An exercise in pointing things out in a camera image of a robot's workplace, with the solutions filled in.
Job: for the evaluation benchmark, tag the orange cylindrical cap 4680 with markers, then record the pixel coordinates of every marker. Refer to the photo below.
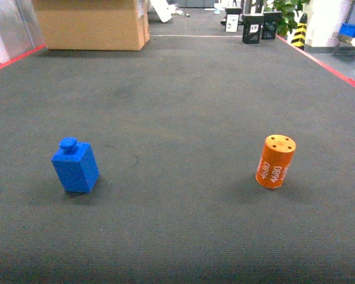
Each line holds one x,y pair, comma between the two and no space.
275,160

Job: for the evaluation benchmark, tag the blue block part with knob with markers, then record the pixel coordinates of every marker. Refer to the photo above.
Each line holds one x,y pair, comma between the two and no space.
75,165

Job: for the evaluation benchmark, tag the dark grey floor mat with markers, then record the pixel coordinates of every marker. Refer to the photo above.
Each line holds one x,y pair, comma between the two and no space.
177,131

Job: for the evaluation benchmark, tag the white sign stand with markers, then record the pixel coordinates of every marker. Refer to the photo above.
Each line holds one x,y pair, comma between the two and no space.
232,19

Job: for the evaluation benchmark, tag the black crate with white label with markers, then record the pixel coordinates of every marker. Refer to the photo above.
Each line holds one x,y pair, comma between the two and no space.
252,28

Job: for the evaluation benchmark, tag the yellow black striped bollard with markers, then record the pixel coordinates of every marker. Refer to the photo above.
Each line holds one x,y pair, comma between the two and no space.
300,33

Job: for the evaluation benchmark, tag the large cardboard box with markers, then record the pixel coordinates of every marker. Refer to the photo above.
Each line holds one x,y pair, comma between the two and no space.
93,25

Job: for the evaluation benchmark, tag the green potted plant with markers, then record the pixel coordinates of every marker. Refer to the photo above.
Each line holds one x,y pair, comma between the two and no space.
290,9

